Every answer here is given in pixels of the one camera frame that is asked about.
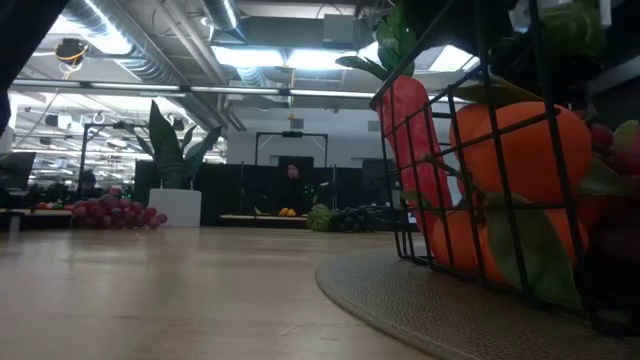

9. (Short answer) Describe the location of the grey ceiling air unit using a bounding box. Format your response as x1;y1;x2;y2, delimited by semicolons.
322;13;362;49

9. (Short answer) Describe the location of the large silver ventilation duct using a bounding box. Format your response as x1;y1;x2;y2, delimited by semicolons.
59;0;231;131

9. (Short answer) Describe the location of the long ceiling light strip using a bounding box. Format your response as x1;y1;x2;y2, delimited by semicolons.
9;77;471;104

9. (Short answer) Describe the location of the orange toy carrot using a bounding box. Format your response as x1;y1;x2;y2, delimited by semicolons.
334;4;454;236

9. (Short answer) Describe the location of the black partition wall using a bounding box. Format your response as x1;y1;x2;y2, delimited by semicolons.
133;158;401;229

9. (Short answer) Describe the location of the green plant in white pot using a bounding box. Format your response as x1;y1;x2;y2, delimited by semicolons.
133;99;225;229

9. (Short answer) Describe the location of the small silver ventilation duct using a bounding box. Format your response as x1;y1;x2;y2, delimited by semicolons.
199;0;246;31

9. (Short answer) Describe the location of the black wire basket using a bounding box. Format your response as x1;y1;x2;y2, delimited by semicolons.
368;0;640;336

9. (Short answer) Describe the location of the black monitor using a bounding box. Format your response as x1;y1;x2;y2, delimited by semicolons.
0;151;37;191

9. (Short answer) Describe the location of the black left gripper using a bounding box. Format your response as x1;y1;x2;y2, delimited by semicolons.
417;0;521;54

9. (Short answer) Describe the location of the person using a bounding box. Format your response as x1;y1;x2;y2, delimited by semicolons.
279;162;311;214
77;169;99;201

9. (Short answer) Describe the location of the black metal frame stand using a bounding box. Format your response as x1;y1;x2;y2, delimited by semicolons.
254;130;330;174

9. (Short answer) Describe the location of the round grey mat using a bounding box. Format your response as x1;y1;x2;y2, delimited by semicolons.
314;244;640;360

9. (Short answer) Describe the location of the black ceiling dome device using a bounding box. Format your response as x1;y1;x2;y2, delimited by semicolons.
53;37;90;66

